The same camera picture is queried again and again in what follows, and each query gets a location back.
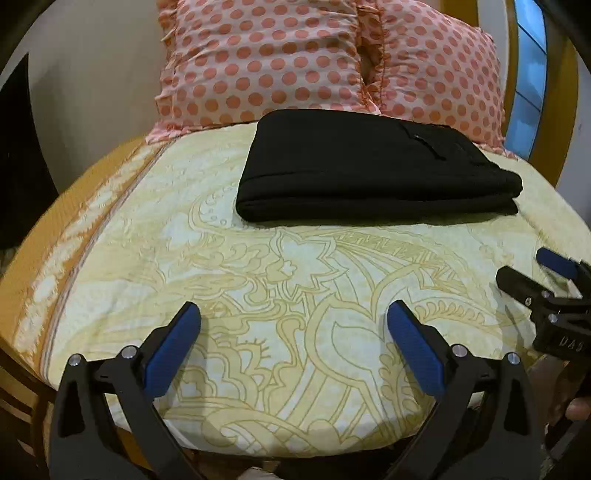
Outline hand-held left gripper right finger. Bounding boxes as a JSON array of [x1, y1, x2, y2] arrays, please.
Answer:
[[387, 299, 541, 480]]

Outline yellow patterned bedsheet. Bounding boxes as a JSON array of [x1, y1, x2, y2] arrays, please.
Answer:
[[0, 122, 591, 460]]

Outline black pants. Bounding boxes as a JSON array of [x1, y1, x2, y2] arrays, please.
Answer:
[[235, 109, 524, 223]]

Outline person's right hand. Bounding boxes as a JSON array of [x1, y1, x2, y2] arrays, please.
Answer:
[[542, 357, 591, 424]]

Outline pink polka dot pillow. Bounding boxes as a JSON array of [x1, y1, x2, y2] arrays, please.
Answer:
[[360, 0, 507, 157], [154, 0, 384, 136]]

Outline dark cabinet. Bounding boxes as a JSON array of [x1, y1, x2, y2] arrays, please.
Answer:
[[0, 53, 58, 250]]

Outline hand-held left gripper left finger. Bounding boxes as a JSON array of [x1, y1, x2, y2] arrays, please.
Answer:
[[48, 301, 204, 480]]

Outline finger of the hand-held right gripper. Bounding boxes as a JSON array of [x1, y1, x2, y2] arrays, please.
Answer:
[[536, 247, 591, 283], [495, 265, 556, 306]]

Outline wooden framed glass door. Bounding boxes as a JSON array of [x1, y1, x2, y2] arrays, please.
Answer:
[[503, 0, 583, 186]]

